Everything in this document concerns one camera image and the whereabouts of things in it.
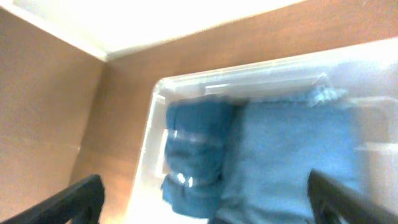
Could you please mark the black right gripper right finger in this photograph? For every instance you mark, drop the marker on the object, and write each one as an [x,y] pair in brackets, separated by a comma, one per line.
[332,202]

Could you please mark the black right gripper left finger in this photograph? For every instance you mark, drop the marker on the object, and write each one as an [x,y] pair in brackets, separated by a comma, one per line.
[81,202]

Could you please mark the dark blue jeans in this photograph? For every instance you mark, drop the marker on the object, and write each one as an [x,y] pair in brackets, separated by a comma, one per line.
[275,144]

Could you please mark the clear plastic storage container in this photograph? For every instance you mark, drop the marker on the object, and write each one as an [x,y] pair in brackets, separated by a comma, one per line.
[368,75]

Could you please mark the blue garment with tape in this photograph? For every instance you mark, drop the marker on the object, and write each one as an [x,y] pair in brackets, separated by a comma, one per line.
[198,131]

